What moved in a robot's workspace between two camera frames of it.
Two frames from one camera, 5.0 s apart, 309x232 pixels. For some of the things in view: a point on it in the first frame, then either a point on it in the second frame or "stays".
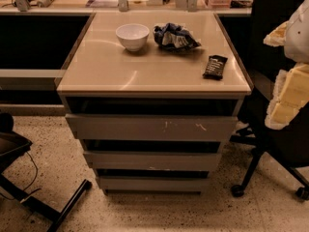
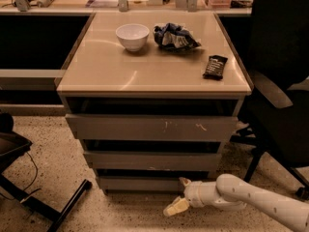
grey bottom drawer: x=154 y=185 stays
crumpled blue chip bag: x=171 y=36 stays
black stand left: x=13 y=144 stays
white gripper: x=297 y=39 → x=193 y=193
